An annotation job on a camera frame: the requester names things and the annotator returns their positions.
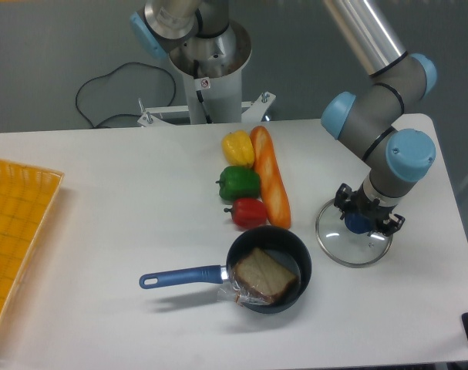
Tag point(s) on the yellow bell pepper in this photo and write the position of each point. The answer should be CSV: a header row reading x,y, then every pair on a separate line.
x,y
238,149

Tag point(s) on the red bell pepper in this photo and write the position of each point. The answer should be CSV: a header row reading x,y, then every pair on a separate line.
x,y
247,213

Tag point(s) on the wrapped bread slice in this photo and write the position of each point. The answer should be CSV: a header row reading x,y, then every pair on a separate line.
x,y
259,279

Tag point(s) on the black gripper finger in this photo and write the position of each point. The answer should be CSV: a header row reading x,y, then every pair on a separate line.
x,y
390,225
343,200

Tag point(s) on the black pot blue handle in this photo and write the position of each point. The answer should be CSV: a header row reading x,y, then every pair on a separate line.
x,y
281,244

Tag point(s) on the yellow plastic basket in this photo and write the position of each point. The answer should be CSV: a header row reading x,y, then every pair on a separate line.
x,y
27,193

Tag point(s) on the green bell pepper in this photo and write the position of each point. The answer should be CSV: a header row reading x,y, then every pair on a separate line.
x,y
236,182

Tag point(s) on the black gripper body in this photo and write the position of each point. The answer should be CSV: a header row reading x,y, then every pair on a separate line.
x,y
367,212

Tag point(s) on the orange baguette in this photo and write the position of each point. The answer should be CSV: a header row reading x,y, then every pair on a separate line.
x,y
273,192

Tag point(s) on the glass pot lid blue knob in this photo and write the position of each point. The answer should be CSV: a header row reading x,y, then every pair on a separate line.
x,y
345,247

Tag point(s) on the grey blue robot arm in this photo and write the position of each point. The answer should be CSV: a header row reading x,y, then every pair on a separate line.
x,y
364,124

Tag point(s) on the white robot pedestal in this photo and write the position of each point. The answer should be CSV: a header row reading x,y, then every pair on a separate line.
x,y
211,70

